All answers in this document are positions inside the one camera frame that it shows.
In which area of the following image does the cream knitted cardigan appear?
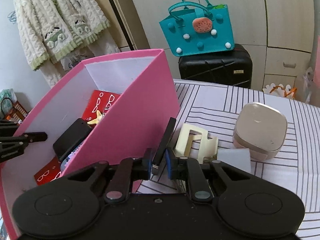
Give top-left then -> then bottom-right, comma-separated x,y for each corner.
14,0 -> 120,87

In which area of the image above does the beige wardrobe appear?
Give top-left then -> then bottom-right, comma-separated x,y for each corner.
97,0 -> 319,90

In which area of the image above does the beige rounded case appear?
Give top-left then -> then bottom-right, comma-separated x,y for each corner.
233,102 -> 287,161

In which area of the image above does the pink storage box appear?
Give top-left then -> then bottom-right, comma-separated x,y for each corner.
1,49 -> 180,239

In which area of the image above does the black suitcase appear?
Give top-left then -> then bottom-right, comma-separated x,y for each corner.
178,44 -> 253,88

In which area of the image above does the yellow star clip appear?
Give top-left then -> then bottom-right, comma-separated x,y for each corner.
87,110 -> 104,125

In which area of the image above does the teal felt handbag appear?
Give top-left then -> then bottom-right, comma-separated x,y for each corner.
159,0 -> 235,57

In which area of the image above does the black slim battery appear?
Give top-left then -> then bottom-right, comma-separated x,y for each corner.
151,117 -> 176,175

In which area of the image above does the striped white tablecloth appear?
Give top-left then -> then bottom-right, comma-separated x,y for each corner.
132,78 -> 320,239

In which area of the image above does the cream plastic clip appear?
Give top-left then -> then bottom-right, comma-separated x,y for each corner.
174,124 -> 219,164

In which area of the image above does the black box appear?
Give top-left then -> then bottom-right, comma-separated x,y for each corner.
53,118 -> 93,162

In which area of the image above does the white orange flower bag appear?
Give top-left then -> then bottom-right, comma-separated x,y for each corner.
263,83 -> 297,99

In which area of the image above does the pink paper bag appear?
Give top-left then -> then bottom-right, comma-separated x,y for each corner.
313,36 -> 320,107

